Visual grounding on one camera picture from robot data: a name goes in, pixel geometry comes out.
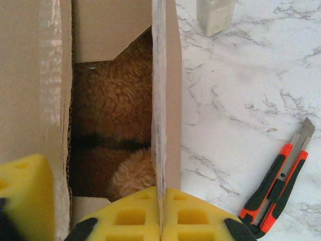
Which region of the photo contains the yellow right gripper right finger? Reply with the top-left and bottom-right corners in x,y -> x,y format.
162,187 -> 258,241

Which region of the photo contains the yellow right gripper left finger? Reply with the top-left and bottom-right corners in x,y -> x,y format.
64,186 -> 161,241

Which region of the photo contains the whitish bottle with black cap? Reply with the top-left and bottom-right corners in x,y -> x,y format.
196,0 -> 236,36

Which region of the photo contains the orange black utility knife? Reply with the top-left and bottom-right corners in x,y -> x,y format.
238,116 -> 316,239

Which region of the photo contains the brown cardboard express box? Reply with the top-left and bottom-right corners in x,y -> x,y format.
0,0 -> 183,241

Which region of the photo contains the tan plush toy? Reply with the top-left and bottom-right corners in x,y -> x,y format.
70,32 -> 157,203

